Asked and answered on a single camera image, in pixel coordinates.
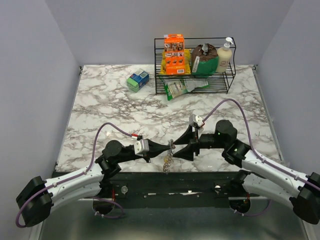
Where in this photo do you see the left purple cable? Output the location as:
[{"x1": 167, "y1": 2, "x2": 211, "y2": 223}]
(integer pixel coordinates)
[{"x1": 15, "y1": 122, "x2": 145, "y2": 228}]

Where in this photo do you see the orange cardboard box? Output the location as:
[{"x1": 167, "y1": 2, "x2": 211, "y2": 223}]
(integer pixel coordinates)
[{"x1": 164, "y1": 34, "x2": 186, "y2": 75}]

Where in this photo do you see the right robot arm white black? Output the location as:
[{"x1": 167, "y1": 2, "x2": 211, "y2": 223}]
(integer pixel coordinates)
[{"x1": 173, "y1": 120, "x2": 320, "y2": 225}]

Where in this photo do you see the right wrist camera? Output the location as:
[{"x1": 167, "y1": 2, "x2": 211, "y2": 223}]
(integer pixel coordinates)
[{"x1": 189, "y1": 113, "x2": 205, "y2": 130}]

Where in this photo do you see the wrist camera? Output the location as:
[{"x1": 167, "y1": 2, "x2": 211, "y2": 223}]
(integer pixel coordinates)
[
  {"x1": 189, "y1": 113, "x2": 205, "y2": 130},
  {"x1": 133, "y1": 139, "x2": 150, "y2": 155}
]

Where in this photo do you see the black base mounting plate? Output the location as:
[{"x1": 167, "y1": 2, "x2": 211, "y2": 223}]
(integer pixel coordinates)
[{"x1": 97, "y1": 170, "x2": 249, "y2": 209}]

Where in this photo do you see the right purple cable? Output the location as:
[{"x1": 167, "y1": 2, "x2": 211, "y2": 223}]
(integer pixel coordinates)
[{"x1": 202, "y1": 98, "x2": 320, "y2": 217}]

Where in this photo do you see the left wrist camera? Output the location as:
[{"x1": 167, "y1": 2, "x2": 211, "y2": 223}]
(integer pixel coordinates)
[{"x1": 133, "y1": 139, "x2": 150, "y2": 155}]

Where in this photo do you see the brown green coffee bag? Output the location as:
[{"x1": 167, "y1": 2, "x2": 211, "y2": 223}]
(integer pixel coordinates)
[{"x1": 191, "y1": 43, "x2": 219, "y2": 76}]

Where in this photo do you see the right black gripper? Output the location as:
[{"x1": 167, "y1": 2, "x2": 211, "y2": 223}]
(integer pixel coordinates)
[{"x1": 173, "y1": 124, "x2": 227, "y2": 162}]

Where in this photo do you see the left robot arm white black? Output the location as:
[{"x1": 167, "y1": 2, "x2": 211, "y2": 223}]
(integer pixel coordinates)
[{"x1": 15, "y1": 139, "x2": 170, "y2": 228}]

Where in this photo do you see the yellow snack bag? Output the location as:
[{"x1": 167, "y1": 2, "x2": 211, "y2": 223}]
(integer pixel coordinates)
[{"x1": 160, "y1": 49, "x2": 191, "y2": 75}]

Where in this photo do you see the black wire shelf rack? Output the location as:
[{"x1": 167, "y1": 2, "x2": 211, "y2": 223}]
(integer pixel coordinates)
[{"x1": 154, "y1": 34, "x2": 236, "y2": 100}]

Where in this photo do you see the cream lotion pump bottle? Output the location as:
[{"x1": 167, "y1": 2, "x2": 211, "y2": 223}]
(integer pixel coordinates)
[{"x1": 216, "y1": 37, "x2": 234, "y2": 73}]

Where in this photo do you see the green white pouch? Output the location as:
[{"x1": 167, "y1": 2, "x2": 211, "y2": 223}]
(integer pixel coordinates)
[{"x1": 160, "y1": 77, "x2": 188, "y2": 101}]

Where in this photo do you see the silver green foil pouch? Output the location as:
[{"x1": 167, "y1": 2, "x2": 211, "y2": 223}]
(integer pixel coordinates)
[{"x1": 184, "y1": 79, "x2": 210, "y2": 92}]

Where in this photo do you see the metal disc with keyrings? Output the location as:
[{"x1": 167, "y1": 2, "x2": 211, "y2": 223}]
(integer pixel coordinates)
[{"x1": 162, "y1": 139, "x2": 176, "y2": 174}]

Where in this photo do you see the green sponge pack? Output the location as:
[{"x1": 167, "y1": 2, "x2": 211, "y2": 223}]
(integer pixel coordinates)
[{"x1": 126, "y1": 69, "x2": 150, "y2": 93}]

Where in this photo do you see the purple cable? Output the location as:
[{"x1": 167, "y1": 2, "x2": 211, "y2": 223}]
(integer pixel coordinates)
[
  {"x1": 15, "y1": 122, "x2": 145, "y2": 228},
  {"x1": 202, "y1": 98, "x2": 320, "y2": 217}
]

